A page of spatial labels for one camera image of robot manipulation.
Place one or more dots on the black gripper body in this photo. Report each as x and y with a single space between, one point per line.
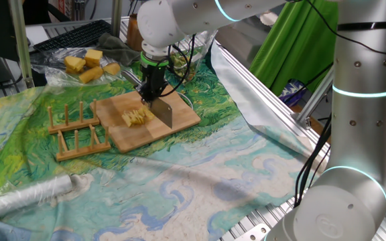
153 78

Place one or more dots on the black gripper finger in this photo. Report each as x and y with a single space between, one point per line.
143 94
164 89

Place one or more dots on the steel kitchen knife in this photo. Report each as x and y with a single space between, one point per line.
163 112

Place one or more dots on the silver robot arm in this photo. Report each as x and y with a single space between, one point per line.
364 134

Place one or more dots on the thick potato slice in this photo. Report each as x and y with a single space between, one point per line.
135 116
132 117
142 114
126 120
129 118

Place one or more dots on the rounded potato chunk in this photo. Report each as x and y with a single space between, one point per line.
112 68

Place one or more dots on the bag of chopped greens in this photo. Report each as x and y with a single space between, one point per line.
193 57

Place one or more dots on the bamboo cutting board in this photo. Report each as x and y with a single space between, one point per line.
119 134

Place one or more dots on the grey green cloth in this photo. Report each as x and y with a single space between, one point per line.
116 48

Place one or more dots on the plain brown cardboard box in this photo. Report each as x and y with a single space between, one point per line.
133 31

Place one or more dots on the small potato chunk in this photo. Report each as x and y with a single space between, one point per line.
90 74

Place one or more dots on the cube shaped potato chunk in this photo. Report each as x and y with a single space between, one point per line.
93 57

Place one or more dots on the wooden peg rack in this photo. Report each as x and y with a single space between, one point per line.
79 152

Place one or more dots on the black keyboard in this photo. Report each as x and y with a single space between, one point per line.
75 35

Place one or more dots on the painted landscape tablecloth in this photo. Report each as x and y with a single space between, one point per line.
179 184

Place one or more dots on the blue patterned bag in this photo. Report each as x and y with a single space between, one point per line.
291 92

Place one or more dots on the green fabric curtain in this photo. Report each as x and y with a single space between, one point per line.
293 50

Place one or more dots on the plastic wrapped roll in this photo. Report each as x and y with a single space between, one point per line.
29 195

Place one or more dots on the aluminium frame post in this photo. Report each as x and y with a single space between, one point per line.
20 43
116 16
313 100

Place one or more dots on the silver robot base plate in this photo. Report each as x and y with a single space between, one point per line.
253 234

